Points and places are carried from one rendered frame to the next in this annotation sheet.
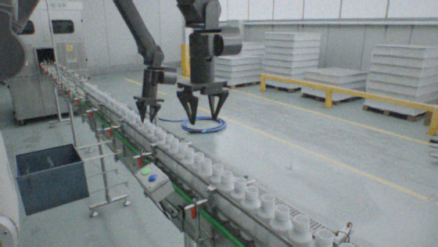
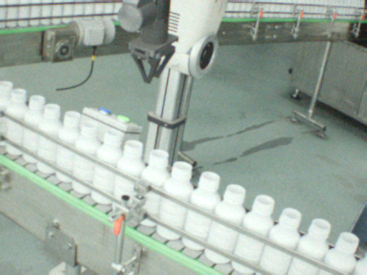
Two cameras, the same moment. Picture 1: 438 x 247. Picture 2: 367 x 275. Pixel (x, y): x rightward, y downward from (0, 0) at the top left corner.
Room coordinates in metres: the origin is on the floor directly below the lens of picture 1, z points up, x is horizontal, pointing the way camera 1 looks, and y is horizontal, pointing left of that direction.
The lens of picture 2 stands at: (2.07, -0.14, 1.66)
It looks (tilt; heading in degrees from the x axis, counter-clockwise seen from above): 25 degrees down; 153
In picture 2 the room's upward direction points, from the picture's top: 11 degrees clockwise
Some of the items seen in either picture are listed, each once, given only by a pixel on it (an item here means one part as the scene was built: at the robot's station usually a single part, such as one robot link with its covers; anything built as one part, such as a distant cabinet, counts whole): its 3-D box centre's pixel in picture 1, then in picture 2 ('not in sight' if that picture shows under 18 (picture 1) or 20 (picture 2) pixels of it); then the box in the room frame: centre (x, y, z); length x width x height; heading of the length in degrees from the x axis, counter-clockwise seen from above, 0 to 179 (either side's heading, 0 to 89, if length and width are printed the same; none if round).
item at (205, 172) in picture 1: (206, 180); (35, 129); (0.91, 0.05, 1.08); 0.06 x 0.06 x 0.17
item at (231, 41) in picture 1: (215, 30); not in sight; (0.68, 0.01, 1.60); 0.12 x 0.09 x 0.12; 128
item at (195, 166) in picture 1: (199, 173); (50, 138); (0.96, 0.08, 1.08); 0.06 x 0.06 x 0.17
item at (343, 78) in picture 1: (333, 84); not in sight; (6.76, -2.79, 0.33); 1.25 x 1.03 x 0.66; 124
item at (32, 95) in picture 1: (44, 60); not in sight; (5.59, 3.48, 1.05); 1.60 x 1.40 x 2.10; 36
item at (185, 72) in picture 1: (187, 59); not in sight; (10.12, 1.11, 0.55); 0.40 x 0.40 x 1.10; 36
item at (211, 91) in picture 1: (209, 102); not in sight; (0.66, 0.02, 1.44); 0.07 x 0.07 x 0.09; 37
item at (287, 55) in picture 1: (291, 60); not in sight; (7.99, -2.02, 0.76); 1.25 x 1.03 x 1.52; 128
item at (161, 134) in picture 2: not in sight; (159, 165); (0.52, 0.57, 0.74); 0.11 x 0.11 x 0.40; 36
